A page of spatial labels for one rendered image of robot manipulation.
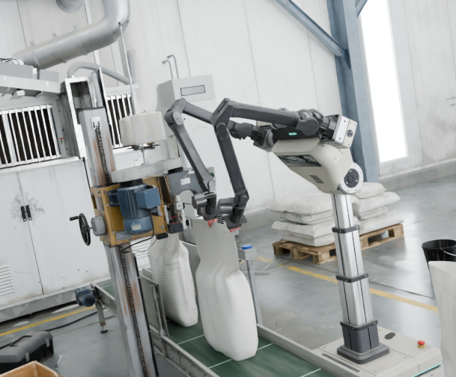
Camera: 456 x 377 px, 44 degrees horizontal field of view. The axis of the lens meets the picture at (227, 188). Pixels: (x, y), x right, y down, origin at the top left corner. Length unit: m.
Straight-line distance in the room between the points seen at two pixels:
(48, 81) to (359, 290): 3.51
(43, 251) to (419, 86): 6.77
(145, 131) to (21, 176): 2.93
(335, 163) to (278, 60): 5.77
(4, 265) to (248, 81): 4.18
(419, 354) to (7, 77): 4.00
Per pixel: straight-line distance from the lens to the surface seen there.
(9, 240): 5.70
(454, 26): 10.82
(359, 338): 3.04
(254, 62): 8.13
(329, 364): 2.74
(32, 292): 5.81
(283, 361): 2.88
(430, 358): 3.12
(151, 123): 2.88
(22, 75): 5.45
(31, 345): 4.55
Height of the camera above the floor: 1.59
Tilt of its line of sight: 7 degrees down
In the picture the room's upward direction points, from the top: 10 degrees counter-clockwise
